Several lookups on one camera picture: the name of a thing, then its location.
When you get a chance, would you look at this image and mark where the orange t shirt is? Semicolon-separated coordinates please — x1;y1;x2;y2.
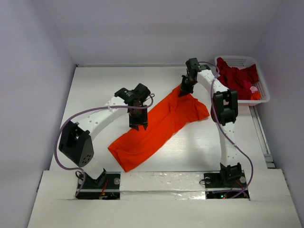
108;86;209;172

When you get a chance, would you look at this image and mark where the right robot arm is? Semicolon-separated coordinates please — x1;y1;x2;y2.
179;58;243;189

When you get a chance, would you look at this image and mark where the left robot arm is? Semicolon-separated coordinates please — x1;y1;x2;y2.
58;84;151;188

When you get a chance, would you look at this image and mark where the dark red t shirt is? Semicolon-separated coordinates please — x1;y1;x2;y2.
217;57;259;100

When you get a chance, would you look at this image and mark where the white plastic basket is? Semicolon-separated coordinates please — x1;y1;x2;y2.
215;55;270;106

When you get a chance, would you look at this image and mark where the pink garment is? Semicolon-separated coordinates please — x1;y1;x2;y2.
243;80;258;94

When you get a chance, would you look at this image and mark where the small orange garment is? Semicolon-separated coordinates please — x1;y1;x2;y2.
250;91;261;100

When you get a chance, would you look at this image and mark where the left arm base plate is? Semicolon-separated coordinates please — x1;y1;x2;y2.
76;172;121;200

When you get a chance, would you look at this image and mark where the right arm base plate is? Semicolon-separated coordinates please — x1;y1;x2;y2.
199;172;247;200

